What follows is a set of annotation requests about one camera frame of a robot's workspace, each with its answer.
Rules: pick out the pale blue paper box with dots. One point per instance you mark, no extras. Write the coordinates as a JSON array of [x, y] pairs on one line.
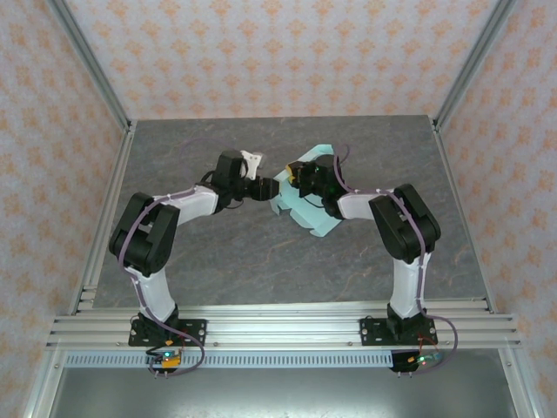
[[300, 209]]

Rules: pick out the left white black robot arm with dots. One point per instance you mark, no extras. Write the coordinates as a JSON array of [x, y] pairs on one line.
[[148, 235]]

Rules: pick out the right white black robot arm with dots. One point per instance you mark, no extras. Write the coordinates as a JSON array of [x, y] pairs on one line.
[[409, 226]]

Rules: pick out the grey metal sheet panel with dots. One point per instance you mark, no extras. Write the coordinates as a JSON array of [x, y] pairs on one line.
[[278, 392]]

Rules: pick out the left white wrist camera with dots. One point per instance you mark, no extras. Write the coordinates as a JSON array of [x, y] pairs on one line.
[[252, 159]]

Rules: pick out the aluminium table side rail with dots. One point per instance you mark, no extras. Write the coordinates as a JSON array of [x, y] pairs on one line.
[[451, 174], [115, 174]]

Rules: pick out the aluminium base rail beam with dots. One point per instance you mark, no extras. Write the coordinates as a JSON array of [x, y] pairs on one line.
[[283, 326]]

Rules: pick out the aluminium frame post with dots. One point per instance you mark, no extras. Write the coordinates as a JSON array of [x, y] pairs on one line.
[[470, 65], [93, 65]]

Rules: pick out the aluminium lower frame bar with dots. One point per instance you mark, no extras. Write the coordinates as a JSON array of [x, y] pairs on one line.
[[518, 387], [43, 387]]

